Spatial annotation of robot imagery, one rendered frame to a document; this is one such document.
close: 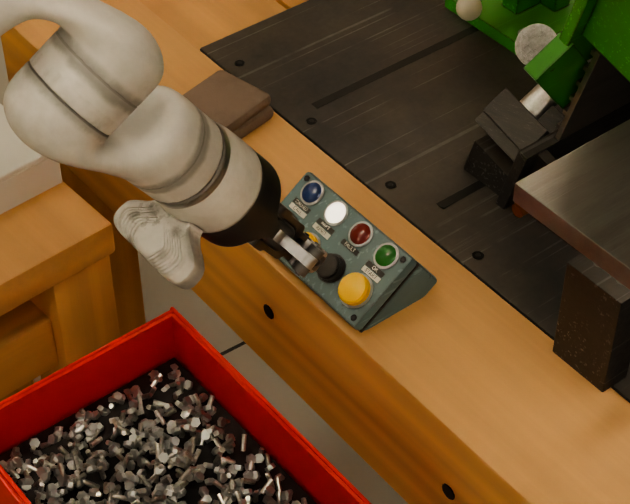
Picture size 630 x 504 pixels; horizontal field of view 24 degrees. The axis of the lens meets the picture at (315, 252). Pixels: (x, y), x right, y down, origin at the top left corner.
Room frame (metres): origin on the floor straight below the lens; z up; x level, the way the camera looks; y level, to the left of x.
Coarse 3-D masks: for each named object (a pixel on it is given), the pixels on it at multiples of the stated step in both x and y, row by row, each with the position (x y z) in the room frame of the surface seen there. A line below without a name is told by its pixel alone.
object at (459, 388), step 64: (128, 0) 1.38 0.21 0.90; (192, 64) 1.26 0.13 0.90; (128, 192) 1.15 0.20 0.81; (256, 256) 0.97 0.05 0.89; (448, 256) 0.96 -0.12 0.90; (256, 320) 0.97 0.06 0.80; (320, 320) 0.89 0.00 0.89; (384, 320) 0.88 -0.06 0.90; (448, 320) 0.88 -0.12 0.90; (512, 320) 0.88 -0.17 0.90; (320, 384) 0.89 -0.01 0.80; (384, 384) 0.82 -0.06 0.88; (448, 384) 0.81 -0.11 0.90; (512, 384) 0.81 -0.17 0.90; (576, 384) 0.81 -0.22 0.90; (384, 448) 0.82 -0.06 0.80; (448, 448) 0.76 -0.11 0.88; (512, 448) 0.74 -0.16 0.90; (576, 448) 0.74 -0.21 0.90
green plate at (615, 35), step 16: (576, 0) 1.00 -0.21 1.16; (592, 0) 1.00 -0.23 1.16; (608, 0) 0.99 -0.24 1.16; (624, 0) 0.98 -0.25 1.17; (576, 16) 1.00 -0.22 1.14; (592, 16) 1.00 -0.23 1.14; (608, 16) 0.99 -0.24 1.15; (624, 16) 0.98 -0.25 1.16; (576, 32) 1.00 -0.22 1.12; (592, 32) 1.00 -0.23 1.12; (608, 32) 0.99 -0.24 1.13; (624, 32) 0.97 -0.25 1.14; (592, 48) 1.03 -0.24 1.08; (608, 48) 0.98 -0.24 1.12; (624, 48) 0.97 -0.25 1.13; (624, 64) 0.97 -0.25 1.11
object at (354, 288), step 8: (344, 280) 0.90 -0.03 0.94; (352, 280) 0.89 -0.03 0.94; (360, 280) 0.89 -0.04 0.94; (368, 280) 0.89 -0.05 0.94; (344, 288) 0.89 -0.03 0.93; (352, 288) 0.89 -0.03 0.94; (360, 288) 0.88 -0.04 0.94; (368, 288) 0.89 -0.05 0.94; (344, 296) 0.88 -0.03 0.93; (352, 296) 0.88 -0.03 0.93; (360, 296) 0.88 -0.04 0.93; (352, 304) 0.88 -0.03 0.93
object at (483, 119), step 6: (480, 114) 1.08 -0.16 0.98; (486, 114) 1.07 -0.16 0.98; (480, 120) 1.07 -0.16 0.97; (486, 120) 1.07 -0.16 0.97; (492, 120) 1.07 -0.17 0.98; (486, 126) 1.07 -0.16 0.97; (492, 126) 1.06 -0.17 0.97; (486, 132) 1.06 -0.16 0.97; (492, 132) 1.06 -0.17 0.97; (498, 132) 1.06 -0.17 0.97; (492, 138) 1.05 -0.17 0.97; (498, 138) 1.05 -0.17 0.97; (504, 138) 1.05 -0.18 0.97; (498, 144) 1.05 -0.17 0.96; (504, 144) 1.05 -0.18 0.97; (510, 144) 1.04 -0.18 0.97; (504, 150) 1.04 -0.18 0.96; (510, 150) 1.04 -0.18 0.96; (516, 150) 1.04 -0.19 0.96; (510, 156) 1.04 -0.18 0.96
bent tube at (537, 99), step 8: (536, 88) 1.09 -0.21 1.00; (528, 96) 1.09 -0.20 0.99; (536, 96) 1.08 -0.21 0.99; (544, 96) 1.08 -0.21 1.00; (528, 104) 1.08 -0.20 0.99; (536, 104) 1.08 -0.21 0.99; (544, 104) 1.08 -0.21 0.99; (552, 104) 1.08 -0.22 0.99; (536, 112) 1.07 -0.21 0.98; (544, 112) 1.07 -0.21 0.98
